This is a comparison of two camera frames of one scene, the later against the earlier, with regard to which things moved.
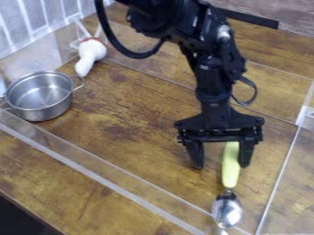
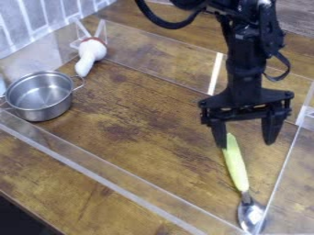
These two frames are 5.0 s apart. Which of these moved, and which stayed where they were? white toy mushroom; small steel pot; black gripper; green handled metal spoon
Moved: green handled metal spoon; black gripper
Stayed: small steel pot; white toy mushroom
